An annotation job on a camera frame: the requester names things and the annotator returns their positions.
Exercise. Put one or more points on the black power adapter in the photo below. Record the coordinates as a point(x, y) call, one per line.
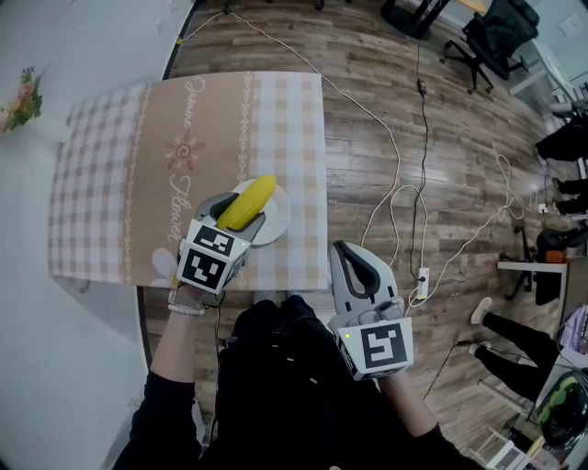
point(421, 86)

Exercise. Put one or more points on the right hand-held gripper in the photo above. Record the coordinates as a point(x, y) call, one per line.
point(381, 349)

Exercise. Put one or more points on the green black helmet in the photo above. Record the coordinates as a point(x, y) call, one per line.
point(562, 408)

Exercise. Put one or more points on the person's grey shoe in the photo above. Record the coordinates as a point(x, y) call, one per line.
point(265, 297)

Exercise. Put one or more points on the black mesh office chair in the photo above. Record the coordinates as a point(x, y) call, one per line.
point(500, 32)

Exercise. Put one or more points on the round wooden table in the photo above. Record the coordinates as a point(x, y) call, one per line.
point(409, 18)

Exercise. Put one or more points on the white desk with black legs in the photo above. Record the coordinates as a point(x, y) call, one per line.
point(533, 265)

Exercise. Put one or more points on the checked flower tablecloth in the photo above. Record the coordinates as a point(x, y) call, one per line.
point(115, 183)

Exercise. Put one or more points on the white round plate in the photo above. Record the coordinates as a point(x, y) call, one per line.
point(275, 225)

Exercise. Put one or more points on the person's left hand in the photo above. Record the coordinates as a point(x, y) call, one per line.
point(186, 296)

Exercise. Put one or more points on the pink flower bouquet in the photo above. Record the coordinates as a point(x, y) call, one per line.
point(23, 103)

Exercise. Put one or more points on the person's left forearm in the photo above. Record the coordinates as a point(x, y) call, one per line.
point(177, 349)

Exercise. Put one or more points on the yellow corn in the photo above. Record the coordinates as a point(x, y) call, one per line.
point(250, 202)

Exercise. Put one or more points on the white power strip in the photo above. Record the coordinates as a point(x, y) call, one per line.
point(423, 282)

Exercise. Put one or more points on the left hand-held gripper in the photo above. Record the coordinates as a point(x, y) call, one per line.
point(202, 266)

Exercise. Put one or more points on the person's black clothing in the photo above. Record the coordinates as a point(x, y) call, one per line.
point(294, 390)

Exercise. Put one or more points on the person's right forearm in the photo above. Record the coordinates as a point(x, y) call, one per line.
point(409, 408)

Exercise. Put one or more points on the white vase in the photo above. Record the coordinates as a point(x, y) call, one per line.
point(50, 130)

